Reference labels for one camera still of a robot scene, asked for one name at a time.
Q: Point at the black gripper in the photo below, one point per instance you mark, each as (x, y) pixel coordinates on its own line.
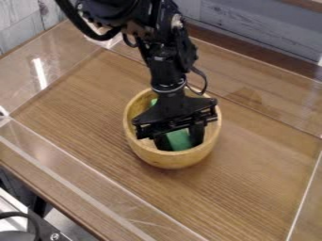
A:
(175, 112)

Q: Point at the green rectangular block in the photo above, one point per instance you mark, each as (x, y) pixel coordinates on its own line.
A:
(179, 140)

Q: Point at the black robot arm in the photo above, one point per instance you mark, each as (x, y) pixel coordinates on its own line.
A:
(151, 26)

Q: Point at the brown wooden bowl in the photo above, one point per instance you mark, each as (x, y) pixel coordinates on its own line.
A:
(144, 148)

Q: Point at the black metal table bracket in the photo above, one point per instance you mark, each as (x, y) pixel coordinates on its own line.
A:
(48, 232)

